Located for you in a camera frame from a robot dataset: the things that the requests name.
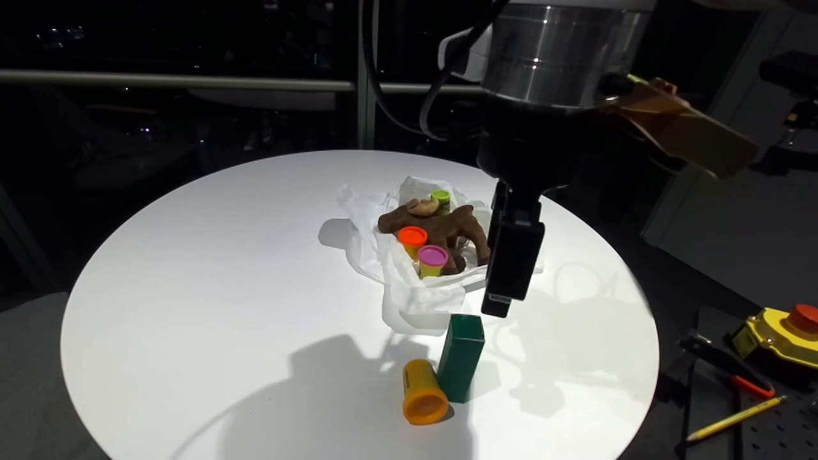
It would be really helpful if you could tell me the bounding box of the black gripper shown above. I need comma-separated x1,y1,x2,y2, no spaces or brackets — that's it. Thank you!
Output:
474,89,604,319

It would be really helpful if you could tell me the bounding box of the brown plush moose toy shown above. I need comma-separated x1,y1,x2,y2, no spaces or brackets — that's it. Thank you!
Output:
377,198,497,276

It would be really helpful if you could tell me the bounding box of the play dough tub pink lid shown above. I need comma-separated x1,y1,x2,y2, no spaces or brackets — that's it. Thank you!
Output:
415,244,454,281

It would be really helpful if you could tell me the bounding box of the small red toy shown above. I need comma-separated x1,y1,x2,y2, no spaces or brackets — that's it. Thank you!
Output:
395,222,433,260

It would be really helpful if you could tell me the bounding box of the green cardboard box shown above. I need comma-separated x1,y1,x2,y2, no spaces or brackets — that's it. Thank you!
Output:
436,312,489,406

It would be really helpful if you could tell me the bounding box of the white plastic bag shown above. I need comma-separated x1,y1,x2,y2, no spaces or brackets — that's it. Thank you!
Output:
317,174,549,338

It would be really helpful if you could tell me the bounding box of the yellow play dough tub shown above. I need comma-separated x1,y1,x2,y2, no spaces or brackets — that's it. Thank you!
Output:
400,355,454,428

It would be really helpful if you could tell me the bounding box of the black and red hand tool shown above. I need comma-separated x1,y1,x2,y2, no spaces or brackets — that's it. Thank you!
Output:
677,329,781,404

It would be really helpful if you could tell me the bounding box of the yellow pencil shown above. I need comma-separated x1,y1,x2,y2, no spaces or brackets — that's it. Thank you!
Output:
684,392,787,446

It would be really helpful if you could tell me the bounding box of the yellow emergency stop box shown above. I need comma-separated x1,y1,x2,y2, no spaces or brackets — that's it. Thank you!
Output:
730,303,818,372

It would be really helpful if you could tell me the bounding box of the black equipment stand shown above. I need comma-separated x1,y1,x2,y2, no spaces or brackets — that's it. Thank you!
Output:
749,48,818,177

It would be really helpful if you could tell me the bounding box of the metal window railing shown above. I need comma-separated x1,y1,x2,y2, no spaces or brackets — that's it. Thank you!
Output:
0,70,483,98

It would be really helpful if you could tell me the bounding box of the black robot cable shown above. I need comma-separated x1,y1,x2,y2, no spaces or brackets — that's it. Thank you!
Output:
361,0,482,145

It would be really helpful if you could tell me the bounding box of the yellow-green wrist camera box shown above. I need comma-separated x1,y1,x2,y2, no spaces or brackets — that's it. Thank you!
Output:
595,73,762,183

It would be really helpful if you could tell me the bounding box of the metal window post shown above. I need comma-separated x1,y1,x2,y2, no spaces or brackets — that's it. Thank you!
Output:
356,0,384,151

